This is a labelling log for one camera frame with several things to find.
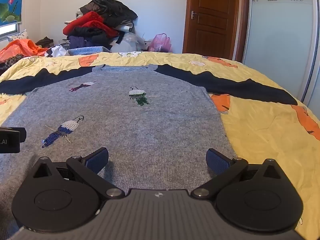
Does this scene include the window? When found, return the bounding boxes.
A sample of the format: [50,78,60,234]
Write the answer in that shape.
[0,22,22,40]

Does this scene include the yellow carrot print quilt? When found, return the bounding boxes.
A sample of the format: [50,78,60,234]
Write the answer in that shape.
[0,51,320,235]

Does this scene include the lotus print roller blind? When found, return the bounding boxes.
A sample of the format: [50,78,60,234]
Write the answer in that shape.
[0,0,24,27]

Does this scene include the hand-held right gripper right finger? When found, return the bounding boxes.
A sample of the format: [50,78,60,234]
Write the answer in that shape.
[191,148,286,202]

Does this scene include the leopard print cloth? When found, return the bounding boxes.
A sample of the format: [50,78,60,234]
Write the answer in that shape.
[0,54,25,72]

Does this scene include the white flower-print wardrobe door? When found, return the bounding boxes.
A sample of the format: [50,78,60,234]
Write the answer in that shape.
[241,0,320,110]

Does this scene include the pile of clothes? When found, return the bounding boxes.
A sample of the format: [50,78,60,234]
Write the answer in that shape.
[59,0,138,52]

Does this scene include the light blue folded towel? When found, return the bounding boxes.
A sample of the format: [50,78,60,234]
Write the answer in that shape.
[67,46,111,55]

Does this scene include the dark olive bag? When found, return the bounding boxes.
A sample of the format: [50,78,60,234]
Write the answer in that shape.
[35,36,54,48]

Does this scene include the brown wooden door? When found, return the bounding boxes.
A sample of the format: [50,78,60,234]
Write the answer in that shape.
[182,0,250,62]

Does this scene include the pink plastic bag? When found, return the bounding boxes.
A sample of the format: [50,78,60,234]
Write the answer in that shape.
[147,33,172,53]

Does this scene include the grey sweater with navy sleeves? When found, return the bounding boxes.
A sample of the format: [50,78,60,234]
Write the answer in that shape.
[0,64,298,238]

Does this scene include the white floral pillow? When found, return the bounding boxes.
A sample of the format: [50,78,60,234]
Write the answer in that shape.
[7,29,27,43]

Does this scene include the clear plastic bag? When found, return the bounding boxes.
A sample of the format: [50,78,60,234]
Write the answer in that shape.
[110,31,148,53]

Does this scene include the white crumpled cloth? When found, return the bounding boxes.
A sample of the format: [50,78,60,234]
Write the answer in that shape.
[45,45,69,57]

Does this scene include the orange plastic bag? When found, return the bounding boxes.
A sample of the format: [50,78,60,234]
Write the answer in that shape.
[0,39,48,63]

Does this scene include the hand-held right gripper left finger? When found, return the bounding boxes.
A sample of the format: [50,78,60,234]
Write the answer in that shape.
[32,147,125,201]

